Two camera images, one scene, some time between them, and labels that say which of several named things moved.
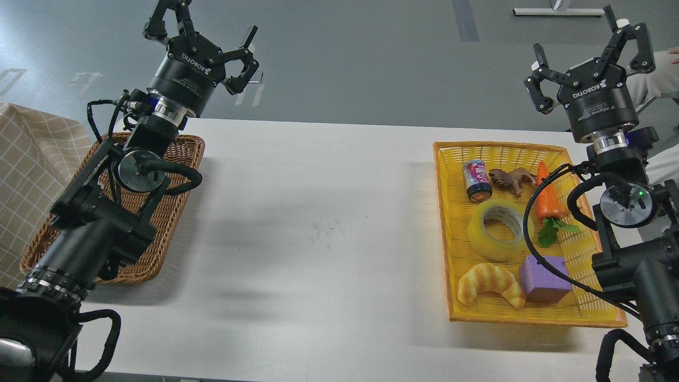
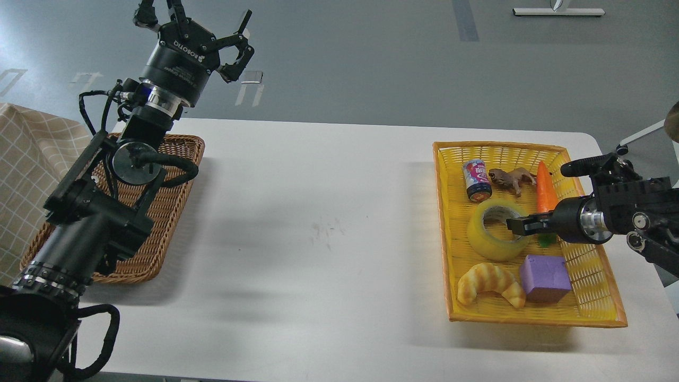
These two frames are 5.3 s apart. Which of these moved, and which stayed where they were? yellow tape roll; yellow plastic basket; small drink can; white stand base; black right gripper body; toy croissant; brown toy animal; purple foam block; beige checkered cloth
Moved: black right gripper body
Stayed: purple foam block; yellow plastic basket; white stand base; beige checkered cloth; yellow tape roll; small drink can; toy croissant; brown toy animal
